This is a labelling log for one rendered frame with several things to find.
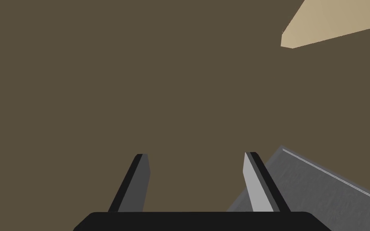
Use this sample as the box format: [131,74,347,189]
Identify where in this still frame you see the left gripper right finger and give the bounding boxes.
[242,152,291,213]

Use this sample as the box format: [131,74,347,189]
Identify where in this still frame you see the grey flat panel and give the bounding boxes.
[226,145,370,231]

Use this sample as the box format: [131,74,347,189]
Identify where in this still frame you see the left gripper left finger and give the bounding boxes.
[108,154,151,213]

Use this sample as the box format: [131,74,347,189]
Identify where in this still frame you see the beige block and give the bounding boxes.
[280,0,370,50]

